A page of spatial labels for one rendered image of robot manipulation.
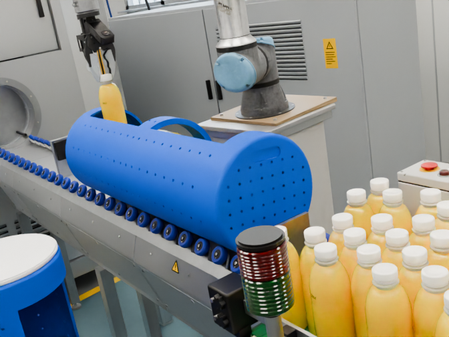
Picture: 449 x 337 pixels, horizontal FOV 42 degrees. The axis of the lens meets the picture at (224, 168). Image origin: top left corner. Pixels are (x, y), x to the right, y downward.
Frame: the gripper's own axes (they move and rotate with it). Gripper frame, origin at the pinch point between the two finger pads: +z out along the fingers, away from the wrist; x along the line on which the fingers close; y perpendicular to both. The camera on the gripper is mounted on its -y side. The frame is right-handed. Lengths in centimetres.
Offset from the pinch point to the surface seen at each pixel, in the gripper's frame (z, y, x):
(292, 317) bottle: 40, -97, 16
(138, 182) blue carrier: 23.2, -40.2, 15.3
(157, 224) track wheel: 37, -38, 12
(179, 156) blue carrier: 15, -57, 11
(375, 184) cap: 24, -94, -13
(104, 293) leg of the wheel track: 81, 22, 11
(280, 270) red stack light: 12, -123, 37
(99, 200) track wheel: 37.6, -0.8, 12.2
